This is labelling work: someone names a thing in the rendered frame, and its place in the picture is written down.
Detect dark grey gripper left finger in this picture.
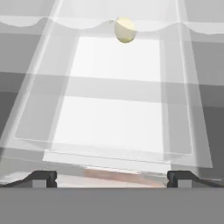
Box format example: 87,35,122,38
4,170,59,189

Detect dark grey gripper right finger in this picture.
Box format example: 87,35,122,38
166,170,224,189

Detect clear plastic fridge drawer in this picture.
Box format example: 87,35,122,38
0,0,214,176

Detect white fridge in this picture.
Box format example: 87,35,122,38
0,0,224,187

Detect pale yellow round fruit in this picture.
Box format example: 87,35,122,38
114,16,137,45

